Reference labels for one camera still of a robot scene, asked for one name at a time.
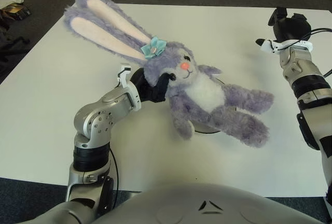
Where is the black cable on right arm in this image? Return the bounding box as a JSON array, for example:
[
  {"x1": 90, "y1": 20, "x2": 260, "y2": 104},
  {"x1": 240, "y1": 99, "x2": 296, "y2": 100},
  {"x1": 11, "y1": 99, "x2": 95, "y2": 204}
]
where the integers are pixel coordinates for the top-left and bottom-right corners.
[{"x1": 310, "y1": 27, "x2": 332, "y2": 78}]

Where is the black chair base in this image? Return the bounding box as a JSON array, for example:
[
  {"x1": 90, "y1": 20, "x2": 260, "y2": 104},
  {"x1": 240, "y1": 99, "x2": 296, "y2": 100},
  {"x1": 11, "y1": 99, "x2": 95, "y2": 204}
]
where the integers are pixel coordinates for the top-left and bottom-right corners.
[{"x1": 0, "y1": 8, "x2": 31, "y2": 63}]

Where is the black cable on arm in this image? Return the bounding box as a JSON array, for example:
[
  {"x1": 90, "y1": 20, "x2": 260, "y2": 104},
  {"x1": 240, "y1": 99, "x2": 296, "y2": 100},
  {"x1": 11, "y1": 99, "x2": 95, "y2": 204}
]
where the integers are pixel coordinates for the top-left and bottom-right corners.
[
  {"x1": 310, "y1": 27, "x2": 332, "y2": 78},
  {"x1": 108, "y1": 148, "x2": 120, "y2": 191}
]

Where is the dark box on floor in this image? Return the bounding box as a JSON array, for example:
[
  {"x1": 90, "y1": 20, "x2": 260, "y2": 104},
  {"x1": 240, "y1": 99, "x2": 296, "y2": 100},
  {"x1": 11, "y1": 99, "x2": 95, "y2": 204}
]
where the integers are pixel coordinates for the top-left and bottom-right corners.
[{"x1": 5, "y1": 4, "x2": 32, "y2": 20}]

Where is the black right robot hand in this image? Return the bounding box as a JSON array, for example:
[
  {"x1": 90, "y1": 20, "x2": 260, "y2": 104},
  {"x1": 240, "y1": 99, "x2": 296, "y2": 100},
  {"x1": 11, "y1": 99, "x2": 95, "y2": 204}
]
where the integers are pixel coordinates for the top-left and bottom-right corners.
[{"x1": 255, "y1": 6, "x2": 312, "y2": 47}]

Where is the purple plush bunny doll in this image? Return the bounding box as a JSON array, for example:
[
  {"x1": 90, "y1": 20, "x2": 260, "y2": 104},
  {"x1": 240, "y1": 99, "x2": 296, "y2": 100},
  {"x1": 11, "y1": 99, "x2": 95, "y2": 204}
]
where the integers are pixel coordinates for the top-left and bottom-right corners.
[{"x1": 63, "y1": 0, "x2": 275, "y2": 148}]

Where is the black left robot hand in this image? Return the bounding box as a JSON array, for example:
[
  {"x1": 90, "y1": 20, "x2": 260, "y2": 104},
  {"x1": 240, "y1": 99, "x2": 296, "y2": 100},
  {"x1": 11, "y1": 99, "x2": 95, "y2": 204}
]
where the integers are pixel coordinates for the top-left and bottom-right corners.
[{"x1": 129, "y1": 68, "x2": 177, "y2": 103}]

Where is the white plate with black rim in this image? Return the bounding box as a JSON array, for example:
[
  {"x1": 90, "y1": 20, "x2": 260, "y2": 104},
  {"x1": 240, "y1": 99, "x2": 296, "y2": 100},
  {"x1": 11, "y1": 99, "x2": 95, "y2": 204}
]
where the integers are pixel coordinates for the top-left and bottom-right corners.
[{"x1": 193, "y1": 78, "x2": 238, "y2": 134}]

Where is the grey robot torso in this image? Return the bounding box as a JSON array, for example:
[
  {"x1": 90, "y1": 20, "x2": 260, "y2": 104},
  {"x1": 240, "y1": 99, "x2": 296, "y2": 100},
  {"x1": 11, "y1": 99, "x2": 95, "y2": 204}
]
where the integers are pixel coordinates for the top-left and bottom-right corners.
[{"x1": 90, "y1": 181, "x2": 332, "y2": 224}]

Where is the white cloth on floor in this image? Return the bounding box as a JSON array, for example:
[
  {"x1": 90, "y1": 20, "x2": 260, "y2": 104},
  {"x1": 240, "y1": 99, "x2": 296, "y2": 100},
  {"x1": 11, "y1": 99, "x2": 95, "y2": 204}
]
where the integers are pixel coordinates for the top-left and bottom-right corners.
[{"x1": 0, "y1": 0, "x2": 25, "y2": 8}]

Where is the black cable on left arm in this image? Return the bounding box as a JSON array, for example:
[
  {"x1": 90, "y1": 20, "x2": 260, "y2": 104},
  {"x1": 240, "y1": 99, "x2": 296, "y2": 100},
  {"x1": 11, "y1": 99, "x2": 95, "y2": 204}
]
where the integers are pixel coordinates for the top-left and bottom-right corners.
[{"x1": 108, "y1": 148, "x2": 120, "y2": 191}]

